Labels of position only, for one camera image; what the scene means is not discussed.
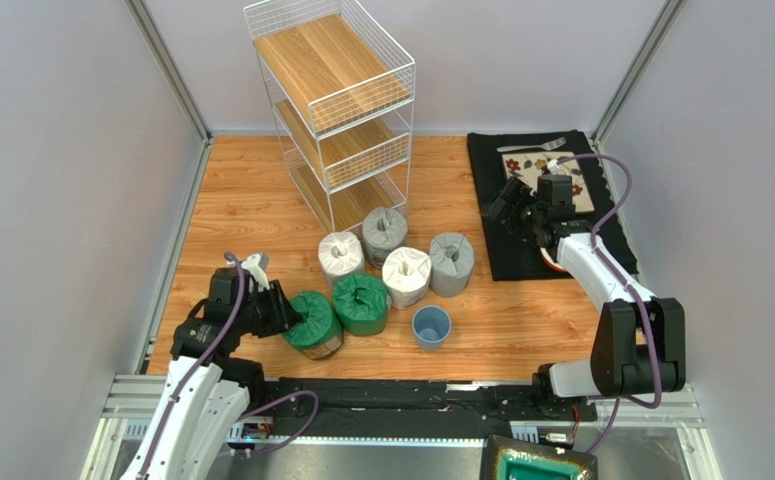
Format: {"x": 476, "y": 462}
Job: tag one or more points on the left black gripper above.
{"x": 279, "y": 320}

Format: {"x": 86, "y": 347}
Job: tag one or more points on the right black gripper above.
{"x": 513, "y": 207}

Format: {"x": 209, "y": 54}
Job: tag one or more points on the green toilet paper roll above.
{"x": 362, "y": 304}
{"x": 320, "y": 334}

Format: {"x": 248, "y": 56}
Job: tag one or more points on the white toilet paper roll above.
{"x": 406, "y": 274}
{"x": 340, "y": 254}

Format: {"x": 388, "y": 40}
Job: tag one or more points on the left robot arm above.
{"x": 207, "y": 390}

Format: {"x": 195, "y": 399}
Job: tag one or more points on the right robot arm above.
{"x": 639, "y": 350}

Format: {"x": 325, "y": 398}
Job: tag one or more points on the floral square plate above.
{"x": 529, "y": 166}

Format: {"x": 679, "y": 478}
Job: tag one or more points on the black cloth placemat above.
{"x": 512, "y": 259}

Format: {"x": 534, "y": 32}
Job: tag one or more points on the silver fork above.
{"x": 546, "y": 146}

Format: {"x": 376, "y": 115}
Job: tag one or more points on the white orange mug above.
{"x": 549, "y": 257}

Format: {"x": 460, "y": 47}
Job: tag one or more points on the grey toilet paper roll right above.
{"x": 453, "y": 261}

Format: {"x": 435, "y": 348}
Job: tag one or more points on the grey toilet paper roll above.
{"x": 383, "y": 231}
{"x": 453, "y": 261}

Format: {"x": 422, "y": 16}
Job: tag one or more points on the grey toilet paper roll back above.
{"x": 383, "y": 231}

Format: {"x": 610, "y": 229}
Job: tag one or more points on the blue plastic cup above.
{"x": 431, "y": 326}

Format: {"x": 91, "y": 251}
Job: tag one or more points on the teal glazed square dish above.
{"x": 508, "y": 458}

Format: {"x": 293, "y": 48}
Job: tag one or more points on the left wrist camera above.
{"x": 256, "y": 265}

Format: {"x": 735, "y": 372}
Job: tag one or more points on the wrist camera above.
{"x": 256, "y": 265}
{"x": 553, "y": 165}

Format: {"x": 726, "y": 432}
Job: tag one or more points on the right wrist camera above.
{"x": 553, "y": 165}

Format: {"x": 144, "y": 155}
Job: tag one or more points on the white wire shelf rack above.
{"x": 342, "y": 92}

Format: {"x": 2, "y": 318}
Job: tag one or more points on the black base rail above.
{"x": 410, "y": 409}

